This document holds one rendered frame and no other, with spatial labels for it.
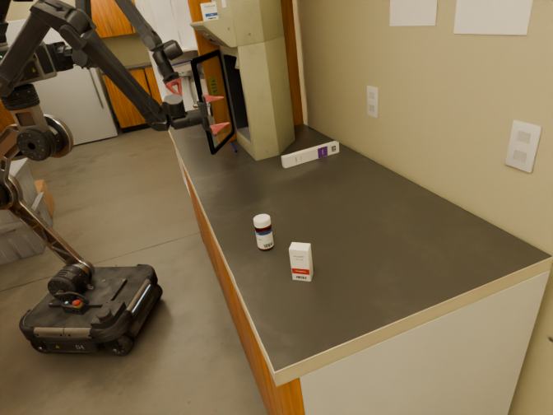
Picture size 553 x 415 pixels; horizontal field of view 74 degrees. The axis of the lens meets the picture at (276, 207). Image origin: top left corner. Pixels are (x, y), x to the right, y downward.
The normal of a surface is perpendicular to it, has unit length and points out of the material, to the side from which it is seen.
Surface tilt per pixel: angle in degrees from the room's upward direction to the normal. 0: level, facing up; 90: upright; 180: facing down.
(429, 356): 90
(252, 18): 90
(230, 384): 0
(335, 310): 0
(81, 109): 90
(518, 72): 90
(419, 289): 0
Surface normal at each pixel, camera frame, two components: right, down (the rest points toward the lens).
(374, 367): 0.35, 0.41
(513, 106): -0.93, 0.27
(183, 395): -0.13, -0.87
